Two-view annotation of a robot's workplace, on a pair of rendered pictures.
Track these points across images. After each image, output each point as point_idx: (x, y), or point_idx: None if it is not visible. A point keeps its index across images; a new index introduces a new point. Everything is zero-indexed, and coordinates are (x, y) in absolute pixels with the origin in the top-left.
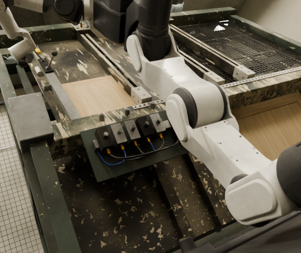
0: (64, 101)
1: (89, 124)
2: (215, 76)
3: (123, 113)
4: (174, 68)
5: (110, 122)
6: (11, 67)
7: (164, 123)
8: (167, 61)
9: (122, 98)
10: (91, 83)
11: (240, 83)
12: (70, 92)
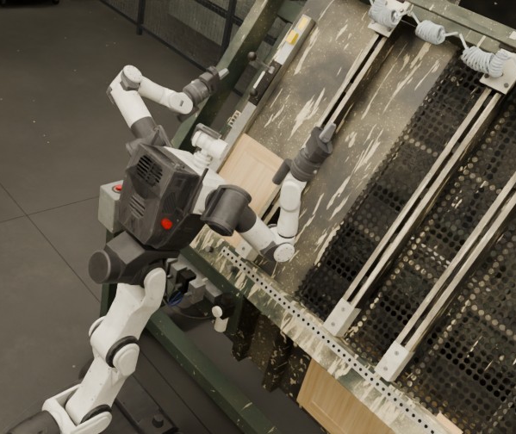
0: None
1: None
2: (339, 319)
3: (211, 244)
4: (121, 307)
5: (192, 243)
6: (284, 20)
7: (210, 295)
8: (127, 297)
9: None
10: (263, 163)
11: (347, 361)
12: (234, 158)
